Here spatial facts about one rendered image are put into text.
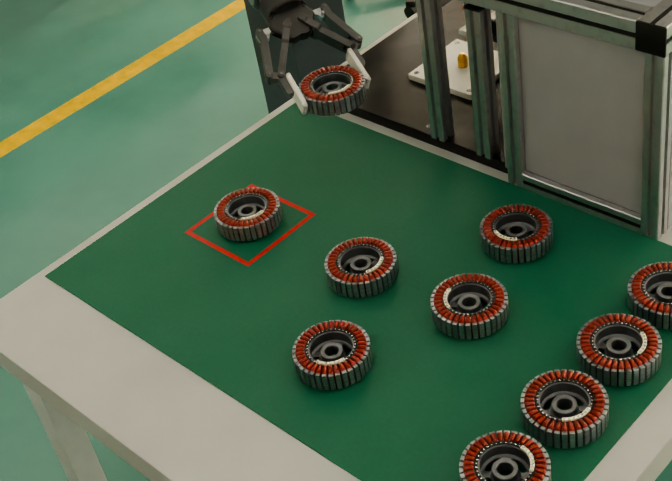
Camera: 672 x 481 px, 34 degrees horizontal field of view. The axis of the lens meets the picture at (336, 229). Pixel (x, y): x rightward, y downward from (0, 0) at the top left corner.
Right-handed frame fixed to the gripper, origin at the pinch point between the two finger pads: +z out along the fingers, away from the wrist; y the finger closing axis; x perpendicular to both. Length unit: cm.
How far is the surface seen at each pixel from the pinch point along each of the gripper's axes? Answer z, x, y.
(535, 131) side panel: 24.6, 7.6, -22.8
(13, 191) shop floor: -88, -157, 47
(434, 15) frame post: 0.5, 11.2, -17.4
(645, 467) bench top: 77, 25, 0
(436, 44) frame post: 3.2, 6.7, -17.2
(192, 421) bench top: 42, 5, 45
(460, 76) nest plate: -0.2, -16.2, -29.4
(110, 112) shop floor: -108, -169, 8
